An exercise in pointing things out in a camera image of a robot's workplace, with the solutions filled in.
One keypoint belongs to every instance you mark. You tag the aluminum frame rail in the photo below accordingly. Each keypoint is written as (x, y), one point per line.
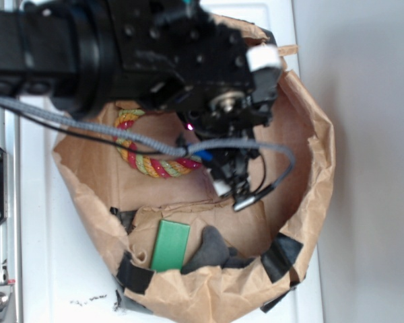
(11, 300)

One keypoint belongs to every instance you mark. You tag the green rectangular block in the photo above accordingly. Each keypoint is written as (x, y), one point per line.
(170, 246)

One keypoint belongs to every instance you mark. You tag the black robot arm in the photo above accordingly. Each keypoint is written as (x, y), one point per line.
(63, 60)

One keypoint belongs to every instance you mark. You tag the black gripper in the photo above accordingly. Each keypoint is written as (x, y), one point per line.
(218, 74)

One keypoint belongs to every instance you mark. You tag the gray cloth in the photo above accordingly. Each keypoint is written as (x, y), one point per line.
(214, 252)

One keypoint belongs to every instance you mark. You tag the brown paper bag bin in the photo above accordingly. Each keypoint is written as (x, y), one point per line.
(121, 210)

